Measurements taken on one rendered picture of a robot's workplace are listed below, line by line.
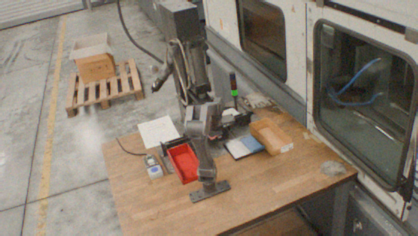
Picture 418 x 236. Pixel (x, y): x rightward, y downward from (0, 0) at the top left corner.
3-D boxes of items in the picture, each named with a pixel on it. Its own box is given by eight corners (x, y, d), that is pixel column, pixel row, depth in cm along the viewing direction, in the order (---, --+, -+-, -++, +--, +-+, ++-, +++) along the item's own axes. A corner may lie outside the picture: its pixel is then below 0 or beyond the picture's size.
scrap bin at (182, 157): (183, 185, 176) (181, 176, 173) (169, 158, 196) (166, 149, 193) (205, 177, 179) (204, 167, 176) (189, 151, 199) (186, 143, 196)
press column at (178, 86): (186, 127, 221) (162, 6, 182) (180, 118, 231) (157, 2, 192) (207, 119, 225) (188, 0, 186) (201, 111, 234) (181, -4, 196)
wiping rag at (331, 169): (313, 169, 175) (329, 181, 164) (313, 163, 173) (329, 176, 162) (335, 158, 178) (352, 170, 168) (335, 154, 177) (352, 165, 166)
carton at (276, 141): (272, 157, 186) (272, 146, 182) (250, 134, 206) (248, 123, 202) (292, 149, 189) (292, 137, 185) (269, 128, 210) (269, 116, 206)
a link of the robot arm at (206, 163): (204, 169, 170) (189, 116, 150) (217, 169, 168) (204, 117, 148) (200, 178, 166) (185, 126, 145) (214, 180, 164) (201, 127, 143)
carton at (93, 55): (81, 69, 544) (71, 39, 518) (119, 60, 553) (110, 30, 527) (78, 87, 488) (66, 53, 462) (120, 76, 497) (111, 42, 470)
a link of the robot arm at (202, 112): (205, 101, 175) (183, 105, 146) (223, 101, 172) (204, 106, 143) (206, 126, 176) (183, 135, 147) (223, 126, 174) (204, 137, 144)
